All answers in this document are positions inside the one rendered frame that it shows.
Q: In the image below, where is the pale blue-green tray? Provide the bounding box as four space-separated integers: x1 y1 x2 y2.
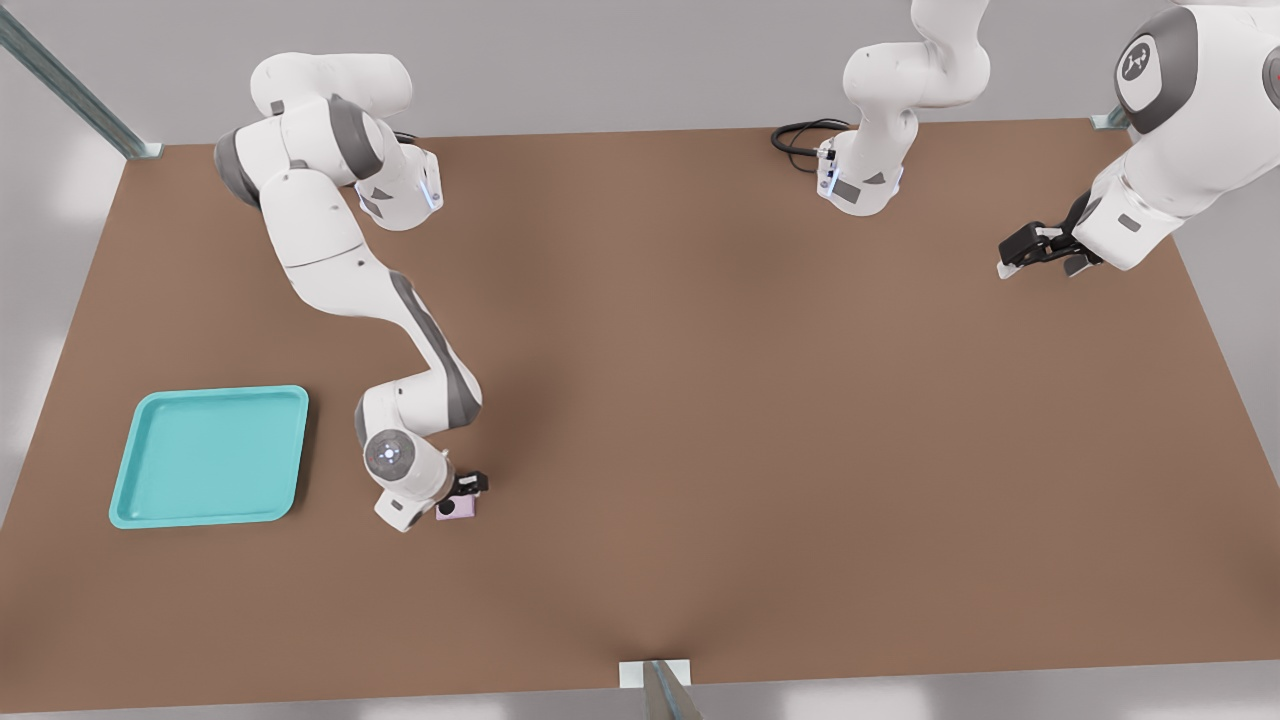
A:
108 385 310 530

